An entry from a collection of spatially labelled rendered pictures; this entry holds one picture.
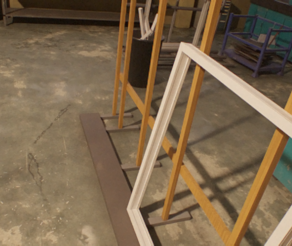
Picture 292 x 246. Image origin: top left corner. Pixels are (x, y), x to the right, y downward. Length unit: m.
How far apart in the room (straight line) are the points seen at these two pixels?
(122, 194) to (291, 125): 1.82
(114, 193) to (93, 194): 0.19
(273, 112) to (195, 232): 1.59
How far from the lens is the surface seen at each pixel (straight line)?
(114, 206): 2.59
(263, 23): 8.59
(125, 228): 2.46
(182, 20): 9.06
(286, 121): 1.21
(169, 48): 6.39
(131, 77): 4.72
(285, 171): 3.31
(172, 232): 2.57
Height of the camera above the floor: 1.95
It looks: 31 degrees down
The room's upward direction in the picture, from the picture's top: 8 degrees clockwise
